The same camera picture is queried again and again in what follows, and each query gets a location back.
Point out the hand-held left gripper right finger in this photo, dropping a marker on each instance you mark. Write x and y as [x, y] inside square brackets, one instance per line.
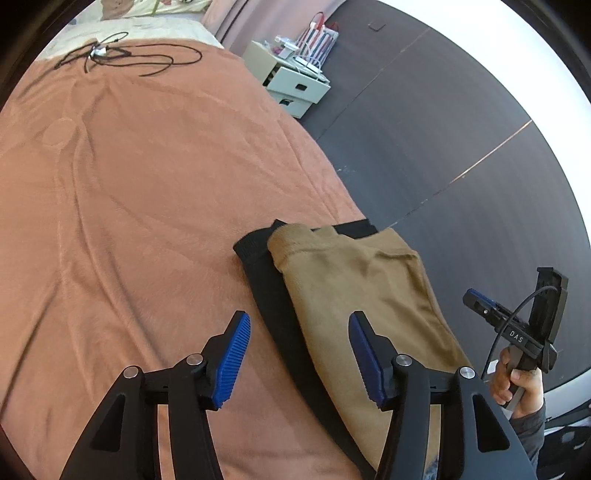
[364, 360]

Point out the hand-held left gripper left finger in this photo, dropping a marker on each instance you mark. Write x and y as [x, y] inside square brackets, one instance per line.
[233, 360]

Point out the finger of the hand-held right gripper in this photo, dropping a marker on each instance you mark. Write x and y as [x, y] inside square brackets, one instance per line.
[478, 297]

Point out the black garment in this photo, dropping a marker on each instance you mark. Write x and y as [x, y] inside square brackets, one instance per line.
[268, 295]

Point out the khaki garment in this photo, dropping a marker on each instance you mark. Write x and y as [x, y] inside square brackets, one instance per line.
[369, 286]

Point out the person's right forearm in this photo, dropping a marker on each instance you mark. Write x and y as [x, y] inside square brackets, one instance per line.
[531, 429]

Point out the person's right hand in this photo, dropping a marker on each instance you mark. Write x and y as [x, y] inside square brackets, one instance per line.
[533, 392]

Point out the brown blanket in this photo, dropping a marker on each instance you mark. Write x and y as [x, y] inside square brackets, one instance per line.
[138, 184]

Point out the white nightstand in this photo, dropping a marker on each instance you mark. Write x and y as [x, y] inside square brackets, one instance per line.
[295, 85]

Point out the flat white device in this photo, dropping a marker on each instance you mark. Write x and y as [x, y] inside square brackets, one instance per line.
[309, 67]

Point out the striped gift bag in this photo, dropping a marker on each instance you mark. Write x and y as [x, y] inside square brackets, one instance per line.
[318, 39]

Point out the small white device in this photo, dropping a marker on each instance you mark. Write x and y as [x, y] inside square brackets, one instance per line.
[284, 46]

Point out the small silver device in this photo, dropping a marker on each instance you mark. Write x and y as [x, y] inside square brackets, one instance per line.
[99, 51]

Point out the cream duvet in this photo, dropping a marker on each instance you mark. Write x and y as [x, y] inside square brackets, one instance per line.
[152, 27]

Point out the pink curtain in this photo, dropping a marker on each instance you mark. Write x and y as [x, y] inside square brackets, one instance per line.
[258, 14]

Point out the bear print pillow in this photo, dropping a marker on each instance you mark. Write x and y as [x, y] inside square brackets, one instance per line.
[138, 7]

